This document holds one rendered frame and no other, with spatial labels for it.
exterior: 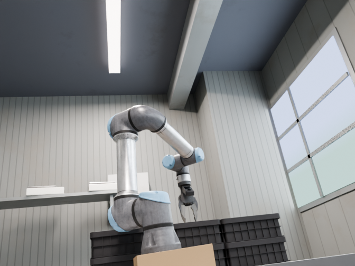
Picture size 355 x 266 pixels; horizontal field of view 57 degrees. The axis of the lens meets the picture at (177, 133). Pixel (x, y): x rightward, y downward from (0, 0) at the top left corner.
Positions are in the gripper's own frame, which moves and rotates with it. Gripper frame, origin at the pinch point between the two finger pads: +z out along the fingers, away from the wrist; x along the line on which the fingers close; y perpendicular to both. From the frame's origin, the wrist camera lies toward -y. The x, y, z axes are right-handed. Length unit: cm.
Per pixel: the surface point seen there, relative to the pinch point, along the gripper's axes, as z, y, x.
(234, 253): 20.4, -18.9, -13.7
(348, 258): 30, -67, -35
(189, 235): 10.3, -18.3, 5.4
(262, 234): 14.0, -19.4, -29.2
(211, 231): 9.8, -18.6, -4.7
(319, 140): -72, 78, -150
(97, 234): 6, -18, 46
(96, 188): -64, 145, 54
